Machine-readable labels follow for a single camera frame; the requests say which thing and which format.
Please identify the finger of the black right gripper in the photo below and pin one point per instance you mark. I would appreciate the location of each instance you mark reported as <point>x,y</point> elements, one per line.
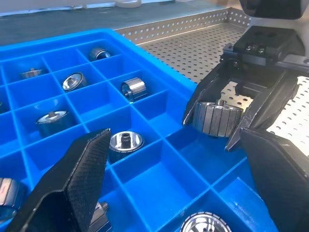
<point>205,89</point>
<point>270,108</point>

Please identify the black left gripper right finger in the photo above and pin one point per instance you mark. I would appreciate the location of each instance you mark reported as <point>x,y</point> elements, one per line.
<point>285,181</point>

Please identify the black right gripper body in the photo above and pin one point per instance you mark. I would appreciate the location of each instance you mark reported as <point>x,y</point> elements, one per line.
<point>265,46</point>

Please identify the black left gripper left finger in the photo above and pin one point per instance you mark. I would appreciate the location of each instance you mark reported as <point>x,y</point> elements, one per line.
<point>72,193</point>

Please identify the blue compartment tray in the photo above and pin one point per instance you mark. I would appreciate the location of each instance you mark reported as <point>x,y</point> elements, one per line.
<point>154,193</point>

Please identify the perforated metal tray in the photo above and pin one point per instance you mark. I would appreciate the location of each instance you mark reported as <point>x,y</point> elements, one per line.
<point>193,53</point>

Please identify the white tape roll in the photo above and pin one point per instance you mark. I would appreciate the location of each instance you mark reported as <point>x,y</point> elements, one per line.
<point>125,4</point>

